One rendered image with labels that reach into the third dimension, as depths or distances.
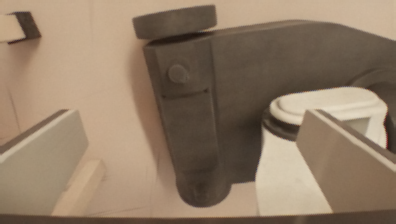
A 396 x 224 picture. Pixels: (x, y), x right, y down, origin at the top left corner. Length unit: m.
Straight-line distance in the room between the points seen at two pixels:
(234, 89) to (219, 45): 0.11
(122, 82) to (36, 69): 0.28
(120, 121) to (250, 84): 0.48
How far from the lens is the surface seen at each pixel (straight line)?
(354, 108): 0.44
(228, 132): 0.55
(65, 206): 0.78
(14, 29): 0.72
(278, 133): 0.39
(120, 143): 0.82
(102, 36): 0.69
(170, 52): 0.42
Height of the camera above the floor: 0.62
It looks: 63 degrees down
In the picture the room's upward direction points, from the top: 178 degrees clockwise
